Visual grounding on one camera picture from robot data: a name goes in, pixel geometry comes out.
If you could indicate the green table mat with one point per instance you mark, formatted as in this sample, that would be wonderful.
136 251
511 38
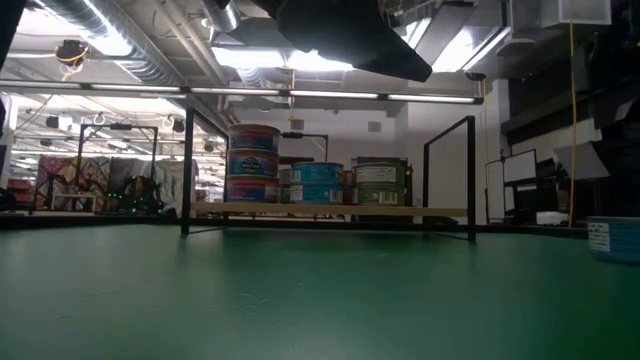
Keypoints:
250 310

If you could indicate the black ceiling-mounted device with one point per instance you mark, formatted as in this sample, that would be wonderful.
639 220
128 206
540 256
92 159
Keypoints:
70 52

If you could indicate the tall plain silver can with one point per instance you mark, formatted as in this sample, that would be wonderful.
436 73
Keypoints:
284 185

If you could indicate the small white box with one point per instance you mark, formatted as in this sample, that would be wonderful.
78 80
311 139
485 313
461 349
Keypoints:
550 218

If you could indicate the long ceiling light bar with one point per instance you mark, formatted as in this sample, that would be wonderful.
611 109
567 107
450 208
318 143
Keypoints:
430 98

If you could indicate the wooden shelf with black frame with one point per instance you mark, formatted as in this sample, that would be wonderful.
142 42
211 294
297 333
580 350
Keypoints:
425 211

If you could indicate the red seafood can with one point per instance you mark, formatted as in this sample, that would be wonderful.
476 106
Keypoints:
348 196
348 178

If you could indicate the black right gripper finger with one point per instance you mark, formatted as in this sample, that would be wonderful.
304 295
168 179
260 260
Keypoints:
350 35

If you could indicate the blue yellowfin tuna can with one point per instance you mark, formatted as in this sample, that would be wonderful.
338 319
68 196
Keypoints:
615 240
317 172
316 194

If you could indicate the silver ventilation duct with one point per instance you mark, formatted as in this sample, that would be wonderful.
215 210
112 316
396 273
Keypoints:
140 65

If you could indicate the grey wall vent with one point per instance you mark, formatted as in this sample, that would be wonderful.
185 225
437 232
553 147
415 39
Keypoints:
374 126

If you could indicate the white board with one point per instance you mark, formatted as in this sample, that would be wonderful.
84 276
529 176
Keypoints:
520 167

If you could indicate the black metal table frame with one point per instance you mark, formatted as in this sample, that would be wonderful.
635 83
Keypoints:
100 220

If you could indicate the grey angled panel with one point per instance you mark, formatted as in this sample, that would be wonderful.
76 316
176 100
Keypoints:
582 162

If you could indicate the white printed cloth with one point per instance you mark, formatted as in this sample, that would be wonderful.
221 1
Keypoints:
172 187

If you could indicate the colourful patterned cloth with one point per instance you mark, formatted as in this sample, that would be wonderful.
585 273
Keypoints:
95 170

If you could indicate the black machine with green lights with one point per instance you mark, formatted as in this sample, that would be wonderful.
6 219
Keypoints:
135 195

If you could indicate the black background rig frame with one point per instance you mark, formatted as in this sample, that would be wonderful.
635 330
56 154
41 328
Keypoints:
120 126

